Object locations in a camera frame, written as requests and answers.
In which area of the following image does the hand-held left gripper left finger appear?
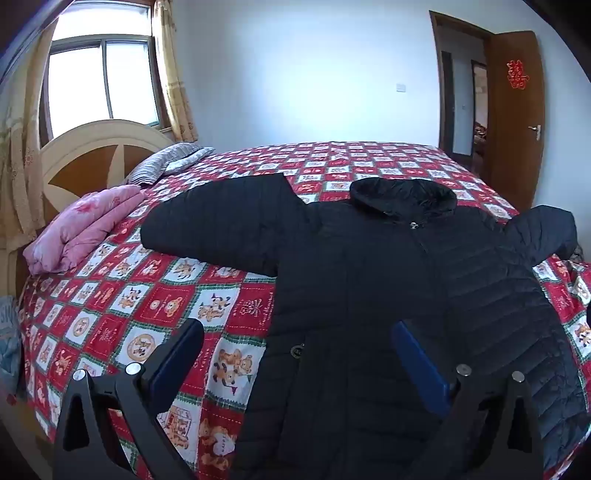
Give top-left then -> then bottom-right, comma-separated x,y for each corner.
53,318 -> 205,480

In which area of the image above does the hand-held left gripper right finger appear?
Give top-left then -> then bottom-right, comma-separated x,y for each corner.
390,320 -> 544,480

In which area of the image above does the black hooded puffer jacket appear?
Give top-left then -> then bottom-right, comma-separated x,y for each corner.
140,173 -> 591,480

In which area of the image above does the red checked bear-print bedspread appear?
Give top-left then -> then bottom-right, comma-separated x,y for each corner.
18,141 -> 591,480

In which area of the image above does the pink folded quilt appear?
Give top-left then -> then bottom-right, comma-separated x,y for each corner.
23,185 -> 148,277

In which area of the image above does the light blue cloth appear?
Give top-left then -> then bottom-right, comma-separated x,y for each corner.
0,295 -> 24,402

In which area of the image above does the grey striped pillow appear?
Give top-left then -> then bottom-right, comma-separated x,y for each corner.
126,142 -> 215,186

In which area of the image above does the cream and wood headboard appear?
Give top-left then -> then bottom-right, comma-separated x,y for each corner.
0,119 -> 175,296

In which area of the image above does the yellow patterned curtain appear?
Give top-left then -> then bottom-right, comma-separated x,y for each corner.
152,0 -> 199,144
0,18 -> 58,250

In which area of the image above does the brown wooden door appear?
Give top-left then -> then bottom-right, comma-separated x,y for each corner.
487,30 -> 546,213

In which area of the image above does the window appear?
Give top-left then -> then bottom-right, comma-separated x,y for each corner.
39,4 -> 167,139

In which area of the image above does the red paper door decoration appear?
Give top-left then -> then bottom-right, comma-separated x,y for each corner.
505,58 -> 528,90

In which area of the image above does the brown door frame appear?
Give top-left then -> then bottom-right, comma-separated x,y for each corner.
428,10 -> 494,174

